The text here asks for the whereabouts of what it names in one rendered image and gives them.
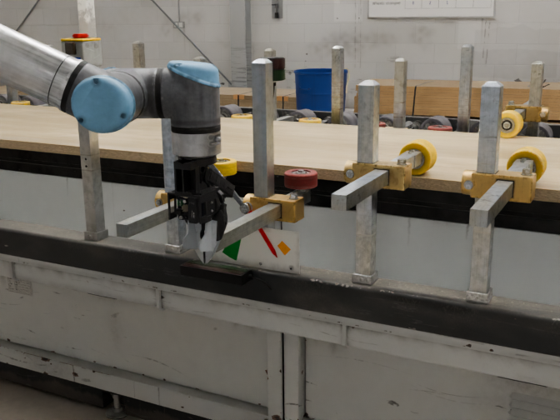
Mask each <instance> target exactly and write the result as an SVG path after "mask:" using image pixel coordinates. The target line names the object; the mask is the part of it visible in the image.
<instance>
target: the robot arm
mask: <svg viewBox="0 0 560 420"><path fill-rule="evenodd" d="M0 82H1V83H4V84H6V85H8V86H10V87H12V88H15V89H17V90H19V91H21V92H23V93H26V94H28V95H30V96H32V97H34V98H37V99H39V100H41V101H44V102H45V103H48V104H50V105H53V106H54V107H56V108H58V109H59V110H60V111H62V112H64V113H66V114H69V115H71V116H73V117H75V118H76V119H77V121H78V122H79V123H80V124H81V125H82V126H83V127H85V128H86V129H87V130H89V131H92V132H95V133H114V132H116V131H118V130H121V129H122V128H125V127H126V126H127V125H128V124H129V123H130V122H132V121H133V120H135V119H137V118H170V119H171V134H172V154H173V155H175V156H177V157H178V160H177V161H174V162H173V166H174V184H175V190H172V191H171V192H168V193H167V205H168V220H171V219H173V218H176V217H177V215H178V219H179V220H185V222H186V223H187V235H186V236H185V237H184V239H183V240H182V246H183V248H184V249H195V251H196V253H197V255H198V257H199V258H200V260H201V261H202V263H209V261H210V260H211V259H212V257H213V255H214V254H215V252H216V251H217V249H218V245H219V243H220V241H221V239H222V238H223V234H224V232H225V229H226V226H227V224H228V214H227V204H226V203H224V200H223V199H224V198H233V192H234V189H235V186H234V185H232V184H231V183H230V182H229V181H228V180H226V179H225V178H224V177H222V176H221V175H219V174H218V173H216V172H215V171H213V170H212V169H211V168H208V165H212V164H214V163H216V162H217V155H218V154H219V153H221V152H222V144H221V140H222V139H221V116H220V89H219V88H220V87H221V85H220V83H219V74H218V68H217V67H216V66H215V65H213V64H211V63H207V62H193V61H170V62H169V63H168V64H167V68H165V67H160V68H115V67H107V68H100V67H97V66H95V65H93V64H91V63H89V62H86V61H84V60H81V59H76V58H75V57H72V56H69V55H67V54H66V53H64V52H61V51H58V50H57V49H55V48H53V47H49V46H48V45H46V44H44V43H42V42H39V41H37V40H35V39H33V38H31V37H28V36H26V35H24V34H22V33H20V32H17V31H15V30H13V29H11V28H9V27H6V26H4V25H2V24H0ZM173 198H174V212H171V206H170V199H173ZM176 198H177V200H176ZM204 231H205V233H204Z"/></svg>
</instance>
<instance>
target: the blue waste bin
mask: <svg viewBox="0 0 560 420"><path fill-rule="evenodd" d="M293 72H294V73H295V86H296V101H297V110H302V109H309V110H312V111H324V112H331V111H332V69H331V68H305V69H297V70H294V71H293ZM347 75H348V80H347ZM349 78H350V74H349V71H348V69H347V68H345V69H344V86H343V111H344V112H345V101H346V93H348V82H349Z"/></svg>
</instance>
